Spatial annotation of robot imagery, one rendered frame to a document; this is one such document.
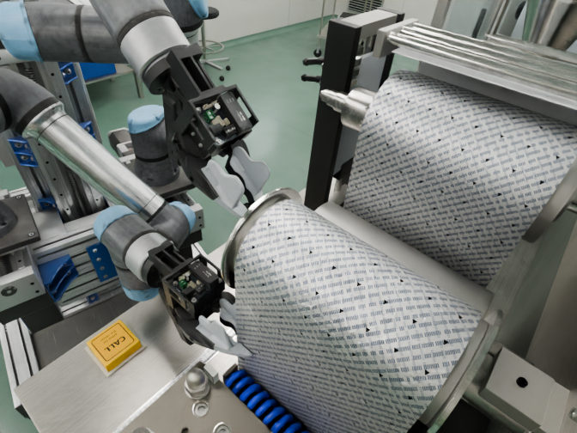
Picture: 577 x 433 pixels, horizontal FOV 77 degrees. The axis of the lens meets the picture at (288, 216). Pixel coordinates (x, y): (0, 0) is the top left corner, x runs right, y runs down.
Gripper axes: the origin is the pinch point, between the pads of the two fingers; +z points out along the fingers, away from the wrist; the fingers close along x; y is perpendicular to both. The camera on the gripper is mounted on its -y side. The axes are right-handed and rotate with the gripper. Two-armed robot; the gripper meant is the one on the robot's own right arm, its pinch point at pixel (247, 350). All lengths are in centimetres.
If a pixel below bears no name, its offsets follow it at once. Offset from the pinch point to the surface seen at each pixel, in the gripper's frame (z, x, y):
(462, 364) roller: 22.0, 3.4, 21.1
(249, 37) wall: -356, 357, -106
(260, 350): 2.6, -0.3, 3.6
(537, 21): 6, 73, 34
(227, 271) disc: -2.8, -0.7, 15.9
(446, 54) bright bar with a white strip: 4.0, 29.8, 36.0
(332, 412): 14.5, -0.3, 3.9
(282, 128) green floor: -166, 207, -109
